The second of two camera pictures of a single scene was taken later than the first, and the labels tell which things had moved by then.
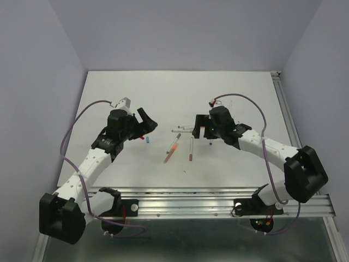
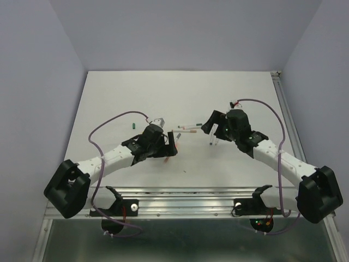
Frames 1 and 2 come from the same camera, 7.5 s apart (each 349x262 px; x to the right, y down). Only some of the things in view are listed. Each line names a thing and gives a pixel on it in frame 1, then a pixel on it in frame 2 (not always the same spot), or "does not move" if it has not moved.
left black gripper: [148, 125] to [166, 149]
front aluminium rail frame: [202, 203] does not move
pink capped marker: [189, 131] does not move
